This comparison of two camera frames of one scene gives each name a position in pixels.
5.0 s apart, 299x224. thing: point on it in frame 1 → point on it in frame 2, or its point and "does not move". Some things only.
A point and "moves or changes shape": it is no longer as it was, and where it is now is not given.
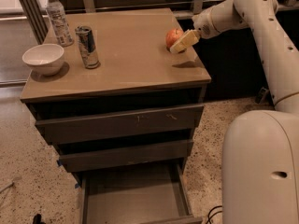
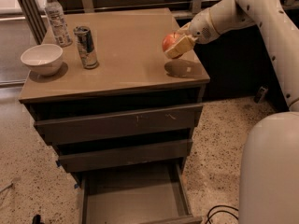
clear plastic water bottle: x=56 y=12 does not move
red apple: x=172 y=36 moves or changes shape
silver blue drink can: x=88 y=47 does not move
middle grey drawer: x=137 y=155 does not move
